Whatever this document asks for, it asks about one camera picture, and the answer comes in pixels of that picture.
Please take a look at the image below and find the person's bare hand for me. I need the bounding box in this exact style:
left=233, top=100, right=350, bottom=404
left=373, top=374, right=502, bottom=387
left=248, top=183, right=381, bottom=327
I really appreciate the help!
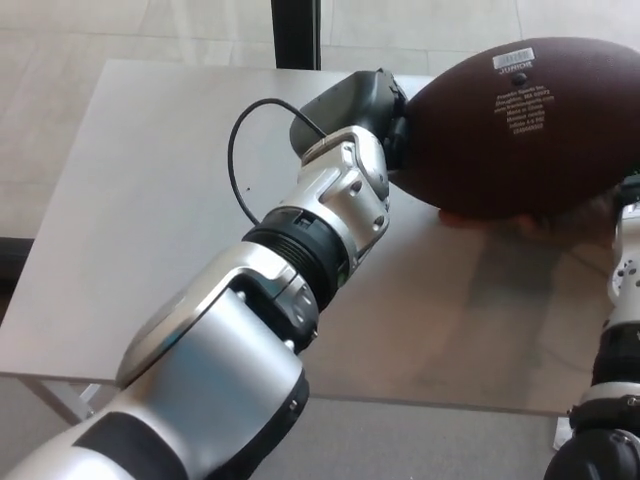
left=438, top=187, right=624, bottom=242

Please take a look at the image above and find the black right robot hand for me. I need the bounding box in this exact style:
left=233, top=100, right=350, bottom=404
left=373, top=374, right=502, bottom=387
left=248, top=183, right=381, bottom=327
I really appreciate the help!
left=619, top=169, right=640, bottom=204

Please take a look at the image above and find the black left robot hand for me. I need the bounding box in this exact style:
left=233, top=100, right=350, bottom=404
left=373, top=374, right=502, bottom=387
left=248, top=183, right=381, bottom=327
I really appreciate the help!
left=289, top=68, right=412, bottom=174

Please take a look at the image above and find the brown junior football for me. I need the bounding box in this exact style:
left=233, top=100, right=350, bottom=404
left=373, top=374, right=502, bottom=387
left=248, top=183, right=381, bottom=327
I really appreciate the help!
left=389, top=37, right=640, bottom=222

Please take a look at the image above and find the black vertical post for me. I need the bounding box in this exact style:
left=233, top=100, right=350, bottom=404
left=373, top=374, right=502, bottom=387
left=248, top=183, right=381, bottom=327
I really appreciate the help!
left=270, top=0, right=322, bottom=70

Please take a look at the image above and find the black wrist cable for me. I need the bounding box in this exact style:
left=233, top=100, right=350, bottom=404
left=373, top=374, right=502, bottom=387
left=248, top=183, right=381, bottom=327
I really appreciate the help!
left=227, top=98, right=331, bottom=226

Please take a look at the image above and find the white metal table frame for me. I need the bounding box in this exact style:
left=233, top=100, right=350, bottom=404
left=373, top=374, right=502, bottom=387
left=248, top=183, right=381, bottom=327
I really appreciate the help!
left=17, top=375, right=117, bottom=426

